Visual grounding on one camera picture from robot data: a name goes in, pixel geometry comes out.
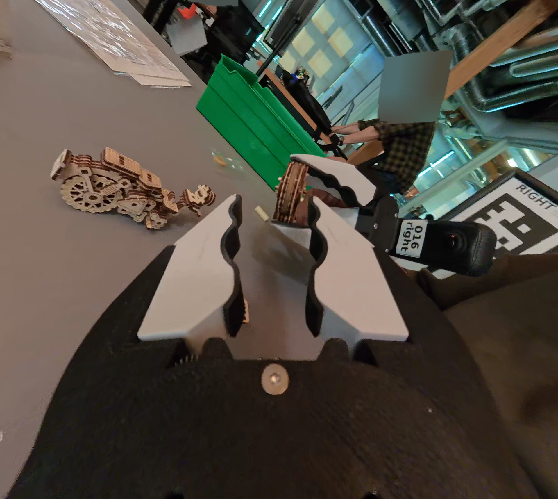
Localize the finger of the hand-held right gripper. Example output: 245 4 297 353
271 220 313 249
290 154 377 226

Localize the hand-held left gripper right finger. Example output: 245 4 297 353
304 197 410 356

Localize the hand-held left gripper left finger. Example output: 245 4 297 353
136 194 244 356

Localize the wooden gear wheel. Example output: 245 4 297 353
272 161 309 226

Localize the person's right forearm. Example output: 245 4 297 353
403 252 558 313

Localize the grey desk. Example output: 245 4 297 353
0 0 328 499

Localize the person's right hand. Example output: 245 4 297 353
296 188 359 227

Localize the clear plastic parts bag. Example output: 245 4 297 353
211 150 250 173

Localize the green plastic bin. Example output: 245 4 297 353
196 53 328 191

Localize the wooden motorcycle model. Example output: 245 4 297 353
50 147 217 231

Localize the person's brown clothing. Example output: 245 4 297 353
441 285 558 499

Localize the black display screen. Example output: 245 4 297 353
263 0 326 44

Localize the white paper sheet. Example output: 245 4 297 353
111 67 192 88

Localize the laminated instruction sheet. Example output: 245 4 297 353
8 0 184 80

